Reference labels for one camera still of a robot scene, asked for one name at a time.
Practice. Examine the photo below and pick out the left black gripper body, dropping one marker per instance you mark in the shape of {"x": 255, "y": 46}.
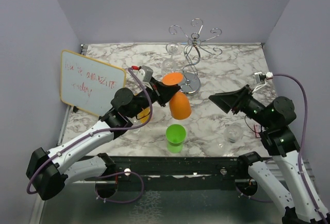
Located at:
{"x": 152, "y": 88}

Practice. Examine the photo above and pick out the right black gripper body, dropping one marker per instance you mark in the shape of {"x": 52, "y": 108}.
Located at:
{"x": 250, "y": 105}

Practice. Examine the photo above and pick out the orange plastic wine glass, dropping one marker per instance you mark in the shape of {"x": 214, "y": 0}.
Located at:
{"x": 179, "y": 104}

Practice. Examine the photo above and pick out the clear wine glass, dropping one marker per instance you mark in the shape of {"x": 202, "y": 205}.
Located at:
{"x": 135, "y": 129}
{"x": 230, "y": 138}

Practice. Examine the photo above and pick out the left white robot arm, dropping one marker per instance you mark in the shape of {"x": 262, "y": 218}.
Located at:
{"x": 48, "y": 171}

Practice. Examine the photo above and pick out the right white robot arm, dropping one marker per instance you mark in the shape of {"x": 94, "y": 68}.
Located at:
{"x": 297, "y": 200}

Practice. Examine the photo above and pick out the clear glass hanging on rack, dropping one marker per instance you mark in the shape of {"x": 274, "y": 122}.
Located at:
{"x": 169, "y": 65}

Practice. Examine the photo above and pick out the yellow plastic wine glass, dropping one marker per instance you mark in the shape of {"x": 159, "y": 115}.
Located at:
{"x": 144, "y": 115}

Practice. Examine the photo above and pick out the green plastic wine glass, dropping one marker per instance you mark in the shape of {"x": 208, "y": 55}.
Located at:
{"x": 175, "y": 135}

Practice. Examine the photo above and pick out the chrome wine glass rack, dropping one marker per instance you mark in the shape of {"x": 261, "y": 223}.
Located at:
{"x": 191, "y": 83}

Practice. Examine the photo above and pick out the small red white box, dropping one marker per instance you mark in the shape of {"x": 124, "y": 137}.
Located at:
{"x": 258, "y": 130}

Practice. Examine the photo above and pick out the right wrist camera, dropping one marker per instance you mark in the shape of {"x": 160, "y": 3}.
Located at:
{"x": 261, "y": 77}

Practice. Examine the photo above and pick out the small whiteboard yellow frame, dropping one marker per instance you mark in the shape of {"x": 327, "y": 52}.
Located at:
{"x": 89, "y": 84}

